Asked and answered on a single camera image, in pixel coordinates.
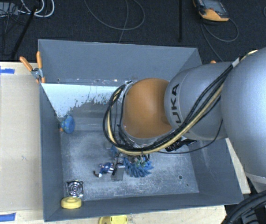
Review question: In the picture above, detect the grey metal bin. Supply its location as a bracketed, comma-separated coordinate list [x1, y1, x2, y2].
[37, 39, 245, 223]

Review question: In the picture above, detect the small silver computer fan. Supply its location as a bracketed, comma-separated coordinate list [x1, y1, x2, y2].
[65, 180, 85, 198]

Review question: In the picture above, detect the blue round toy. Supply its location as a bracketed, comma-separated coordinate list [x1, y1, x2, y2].
[59, 114, 76, 134]

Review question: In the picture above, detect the blue bristly cloth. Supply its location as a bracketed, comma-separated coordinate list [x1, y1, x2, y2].
[110, 145, 153, 178]

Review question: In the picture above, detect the pale wood board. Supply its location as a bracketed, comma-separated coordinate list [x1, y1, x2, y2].
[0, 73, 45, 213]

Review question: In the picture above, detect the blue toy figure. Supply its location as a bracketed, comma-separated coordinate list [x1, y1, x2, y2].
[93, 162, 115, 178]

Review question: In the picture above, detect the yellow round disc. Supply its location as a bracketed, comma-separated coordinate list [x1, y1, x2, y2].
[98, 215, 129, 224]
[61, 196, 83, 210]

